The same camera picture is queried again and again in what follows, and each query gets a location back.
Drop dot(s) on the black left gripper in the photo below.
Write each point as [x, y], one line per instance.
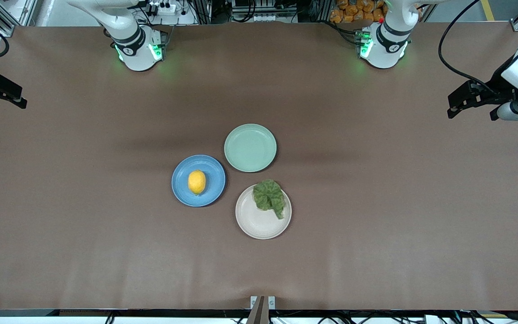
[498, 86]

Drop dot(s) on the yellow lemon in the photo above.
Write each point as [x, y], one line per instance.
[197, 182]

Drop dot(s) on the green lettuce leaf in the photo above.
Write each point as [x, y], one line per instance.
[268, 195]

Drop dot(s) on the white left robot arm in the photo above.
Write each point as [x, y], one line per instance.
[382, 45]

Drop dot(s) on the bag of oranges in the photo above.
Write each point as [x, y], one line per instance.
[353, 11]

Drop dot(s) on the white power strip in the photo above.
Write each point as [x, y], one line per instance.
[164, 8]

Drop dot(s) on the blue round plate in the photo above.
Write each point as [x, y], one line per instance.
[180, 189]

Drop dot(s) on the mint green round plate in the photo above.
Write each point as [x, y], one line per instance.
[250, 148]

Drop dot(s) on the beige round plate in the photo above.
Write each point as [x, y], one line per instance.
[259, 222]

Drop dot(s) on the brown table cover sheet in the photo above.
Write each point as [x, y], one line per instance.
[259, 270]

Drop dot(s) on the black table edge rail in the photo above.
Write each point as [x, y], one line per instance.
[106, 312]

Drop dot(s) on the brown post with metal brackets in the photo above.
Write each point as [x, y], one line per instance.
[262, 310]

